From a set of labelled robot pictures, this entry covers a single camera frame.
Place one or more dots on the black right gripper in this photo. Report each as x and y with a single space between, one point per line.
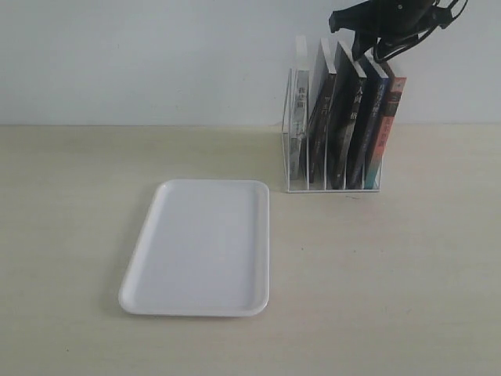
374 20

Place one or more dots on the dark blue cover book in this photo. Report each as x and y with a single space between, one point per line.
369 109

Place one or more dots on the black spine book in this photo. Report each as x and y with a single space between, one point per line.
348 93

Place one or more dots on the white grey spine book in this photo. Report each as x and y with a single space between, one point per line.
298 105

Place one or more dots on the dark brown spine book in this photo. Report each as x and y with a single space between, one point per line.
322 90

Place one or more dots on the red spine book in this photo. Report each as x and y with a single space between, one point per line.
385 120

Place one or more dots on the white plastic tray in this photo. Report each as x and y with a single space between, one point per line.
203 250

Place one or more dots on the white wire book rack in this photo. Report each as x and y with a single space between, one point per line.
302 183

